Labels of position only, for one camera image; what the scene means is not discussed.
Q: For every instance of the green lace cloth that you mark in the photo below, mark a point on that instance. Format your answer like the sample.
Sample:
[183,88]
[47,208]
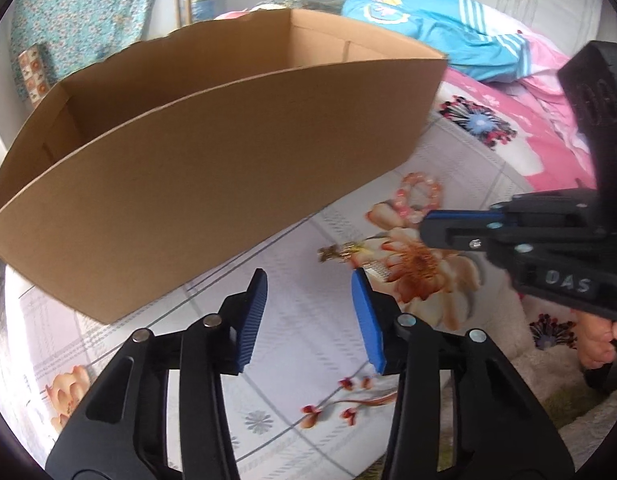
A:
[318,4]

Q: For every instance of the blue striped garment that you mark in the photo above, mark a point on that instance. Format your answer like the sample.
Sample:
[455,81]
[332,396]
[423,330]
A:
[428,25]

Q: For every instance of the floral tablecloth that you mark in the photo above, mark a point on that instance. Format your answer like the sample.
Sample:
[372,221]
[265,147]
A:
[298,360]

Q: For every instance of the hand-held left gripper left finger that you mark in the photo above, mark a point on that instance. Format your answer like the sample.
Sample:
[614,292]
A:
[248,325]

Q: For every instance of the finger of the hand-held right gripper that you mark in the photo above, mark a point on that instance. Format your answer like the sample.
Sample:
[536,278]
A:
[463,217]
[448,235]

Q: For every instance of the blue floral cloth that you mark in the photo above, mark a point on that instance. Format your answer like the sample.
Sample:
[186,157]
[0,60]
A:
[88,10]

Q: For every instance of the person's right hand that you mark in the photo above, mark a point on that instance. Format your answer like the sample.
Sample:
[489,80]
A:
[594,342]

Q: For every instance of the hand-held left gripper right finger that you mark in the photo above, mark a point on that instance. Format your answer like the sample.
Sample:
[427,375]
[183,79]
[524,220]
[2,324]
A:
[368,320]

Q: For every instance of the brown cardboard box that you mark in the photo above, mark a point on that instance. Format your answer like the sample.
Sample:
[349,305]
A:
[213,160]

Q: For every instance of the patchwork print cloth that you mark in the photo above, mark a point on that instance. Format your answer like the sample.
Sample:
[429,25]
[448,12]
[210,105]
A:
[36,75]

